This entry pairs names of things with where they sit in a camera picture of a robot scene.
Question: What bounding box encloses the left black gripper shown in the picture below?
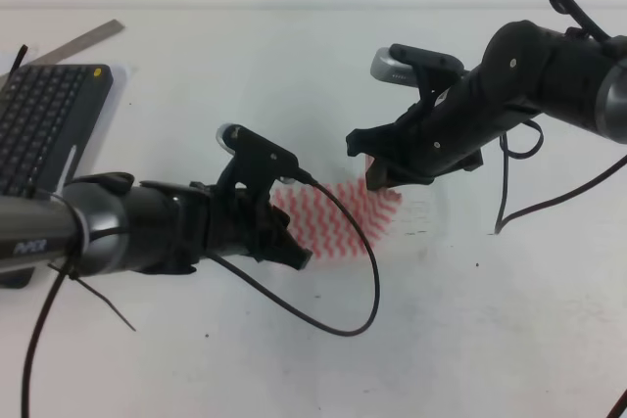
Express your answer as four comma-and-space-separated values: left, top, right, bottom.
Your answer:
195, 182, 313, 271

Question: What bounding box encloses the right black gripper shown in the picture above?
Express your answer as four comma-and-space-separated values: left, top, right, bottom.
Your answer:
346, 79, 505, 191

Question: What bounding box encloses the pink white wavy towel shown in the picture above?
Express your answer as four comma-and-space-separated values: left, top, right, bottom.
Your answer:
270, 176, 402, 261

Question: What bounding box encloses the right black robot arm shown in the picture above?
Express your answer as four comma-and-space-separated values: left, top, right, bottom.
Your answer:
346, 21, 626, 191

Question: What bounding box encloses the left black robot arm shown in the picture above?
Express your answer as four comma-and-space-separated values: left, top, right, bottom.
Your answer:
1, 172, 312, 285

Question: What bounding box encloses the black zip tie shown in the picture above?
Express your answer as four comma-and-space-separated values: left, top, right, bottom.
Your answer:
19, 143, 137, 332

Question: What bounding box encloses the black keyboard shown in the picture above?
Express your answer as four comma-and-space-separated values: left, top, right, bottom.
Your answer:
1, 64, 114, 289

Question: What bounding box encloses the metal ruler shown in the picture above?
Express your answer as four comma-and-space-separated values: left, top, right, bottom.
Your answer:
1, 20, 131, 87

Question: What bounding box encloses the left camera black cable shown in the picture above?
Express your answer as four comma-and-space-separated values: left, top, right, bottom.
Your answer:
210, 167, 382, 338

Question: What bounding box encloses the camera black cable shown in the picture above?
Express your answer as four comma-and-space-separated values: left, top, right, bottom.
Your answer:
210, 167, 382, 338
494, 116, 627, 236

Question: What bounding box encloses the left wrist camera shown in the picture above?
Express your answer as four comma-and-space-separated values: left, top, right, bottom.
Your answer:
217, 123, 300, 202

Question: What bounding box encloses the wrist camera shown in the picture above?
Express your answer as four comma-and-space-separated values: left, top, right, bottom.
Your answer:
217, 123, 300, 202
370, 43, 465, 111

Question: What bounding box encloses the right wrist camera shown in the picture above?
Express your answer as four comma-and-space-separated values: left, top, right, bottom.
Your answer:
370, 43, 465, 111

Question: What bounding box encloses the right camera black cable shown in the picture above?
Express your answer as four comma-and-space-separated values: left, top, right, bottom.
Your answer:
494, 116, 627, 236

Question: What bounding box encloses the black strap near keyboard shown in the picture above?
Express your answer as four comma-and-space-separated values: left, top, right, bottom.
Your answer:
5, 45, 29, 82

